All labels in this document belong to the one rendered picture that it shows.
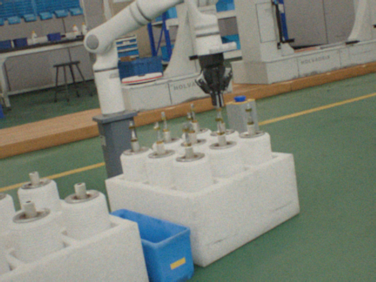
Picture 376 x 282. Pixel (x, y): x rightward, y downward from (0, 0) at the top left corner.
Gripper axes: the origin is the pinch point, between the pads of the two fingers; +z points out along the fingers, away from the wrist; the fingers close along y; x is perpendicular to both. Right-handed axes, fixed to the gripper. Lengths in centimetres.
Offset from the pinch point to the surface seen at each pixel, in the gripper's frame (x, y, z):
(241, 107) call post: -5.6, -13.3, 5.0
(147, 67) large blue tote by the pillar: -405, -209, 10
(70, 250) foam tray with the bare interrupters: 27, 61, 17
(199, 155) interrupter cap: 16.6, 20.6, 9.5
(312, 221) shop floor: 26.1, -6.5, 35.0
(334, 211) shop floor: 26.7, -15.4, 35.0
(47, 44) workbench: -520, -136, -36
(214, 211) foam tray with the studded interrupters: 22.4, 22.9, 22.3
